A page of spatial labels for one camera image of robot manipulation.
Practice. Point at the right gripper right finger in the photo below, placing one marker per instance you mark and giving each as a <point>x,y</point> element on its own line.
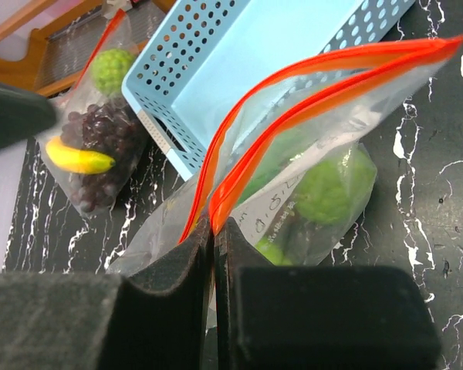
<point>305,317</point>

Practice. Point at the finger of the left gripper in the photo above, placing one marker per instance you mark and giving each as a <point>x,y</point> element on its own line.
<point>23,114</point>

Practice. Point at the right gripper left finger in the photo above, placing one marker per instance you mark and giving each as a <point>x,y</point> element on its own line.
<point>153,319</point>

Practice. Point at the zip bag red seal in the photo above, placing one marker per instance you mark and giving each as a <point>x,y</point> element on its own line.
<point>297,117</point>

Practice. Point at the light blue plastic basket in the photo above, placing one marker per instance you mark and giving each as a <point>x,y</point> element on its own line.
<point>206,55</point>

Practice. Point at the zip bag with grapes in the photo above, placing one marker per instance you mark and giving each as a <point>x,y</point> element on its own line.
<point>117,35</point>

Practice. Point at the yellow fake banana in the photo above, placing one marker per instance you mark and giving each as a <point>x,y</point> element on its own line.
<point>77,161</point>

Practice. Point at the dark purple fake grapes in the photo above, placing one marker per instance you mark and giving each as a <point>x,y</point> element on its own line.
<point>111,128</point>

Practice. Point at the green bumpy fruit left bag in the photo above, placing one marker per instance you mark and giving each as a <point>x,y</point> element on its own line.
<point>108,69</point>

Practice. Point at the green bumpy fake fruit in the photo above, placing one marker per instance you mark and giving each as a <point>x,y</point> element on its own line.
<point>337,189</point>

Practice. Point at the wooden shelf rack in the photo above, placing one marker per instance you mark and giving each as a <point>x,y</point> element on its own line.
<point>55,52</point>

